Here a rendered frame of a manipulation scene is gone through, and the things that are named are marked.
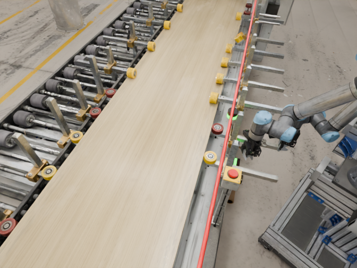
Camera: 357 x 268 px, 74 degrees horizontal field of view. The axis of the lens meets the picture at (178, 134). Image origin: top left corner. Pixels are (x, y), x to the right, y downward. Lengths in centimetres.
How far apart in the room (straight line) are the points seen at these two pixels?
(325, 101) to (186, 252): 105
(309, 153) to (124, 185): 217
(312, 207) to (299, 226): 23
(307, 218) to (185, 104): 134
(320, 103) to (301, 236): 125
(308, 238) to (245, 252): 49
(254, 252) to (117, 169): 135
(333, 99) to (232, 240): 145
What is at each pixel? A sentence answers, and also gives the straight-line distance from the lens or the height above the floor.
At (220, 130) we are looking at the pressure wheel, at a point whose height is 91.
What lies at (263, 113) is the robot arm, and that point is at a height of 131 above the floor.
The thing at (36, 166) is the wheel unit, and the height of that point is 88.
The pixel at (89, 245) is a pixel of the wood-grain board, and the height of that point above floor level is 90.
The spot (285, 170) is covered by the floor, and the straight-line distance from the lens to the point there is 271.
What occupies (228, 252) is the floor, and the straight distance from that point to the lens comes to 219.
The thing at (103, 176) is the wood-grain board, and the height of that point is 90.
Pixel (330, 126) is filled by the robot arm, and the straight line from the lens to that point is 148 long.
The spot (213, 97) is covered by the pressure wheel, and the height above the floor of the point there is 97.
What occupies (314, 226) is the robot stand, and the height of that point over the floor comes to 21.
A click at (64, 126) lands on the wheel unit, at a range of 171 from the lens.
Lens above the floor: 207
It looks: 49 degrees down
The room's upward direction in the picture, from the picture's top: 2 degrees clockwise
